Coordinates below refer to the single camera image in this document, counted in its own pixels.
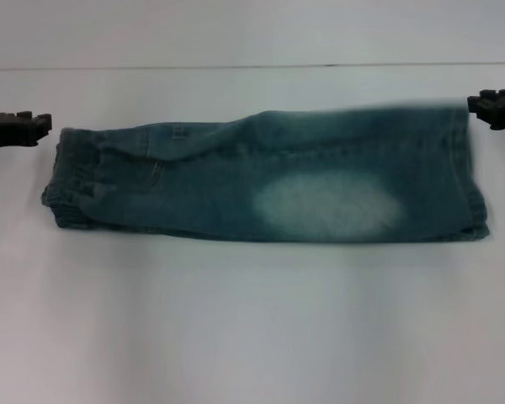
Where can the blue denim shorts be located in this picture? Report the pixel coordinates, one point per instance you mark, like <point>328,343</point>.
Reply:
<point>235,202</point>

